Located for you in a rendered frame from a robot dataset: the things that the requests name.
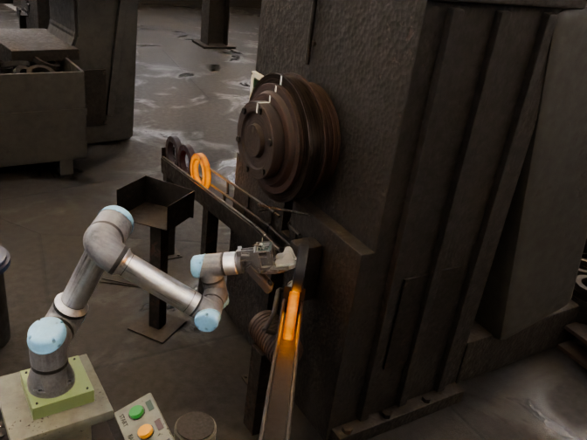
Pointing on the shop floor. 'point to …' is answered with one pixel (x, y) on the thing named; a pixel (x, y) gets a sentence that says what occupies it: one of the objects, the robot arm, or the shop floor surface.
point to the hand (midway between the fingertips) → (300, 263)
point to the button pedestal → (129, 427)
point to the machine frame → (399, 192)
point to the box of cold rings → (42, 113)
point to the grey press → (88, 57)
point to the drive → (541, 220)
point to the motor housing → (259, 369)
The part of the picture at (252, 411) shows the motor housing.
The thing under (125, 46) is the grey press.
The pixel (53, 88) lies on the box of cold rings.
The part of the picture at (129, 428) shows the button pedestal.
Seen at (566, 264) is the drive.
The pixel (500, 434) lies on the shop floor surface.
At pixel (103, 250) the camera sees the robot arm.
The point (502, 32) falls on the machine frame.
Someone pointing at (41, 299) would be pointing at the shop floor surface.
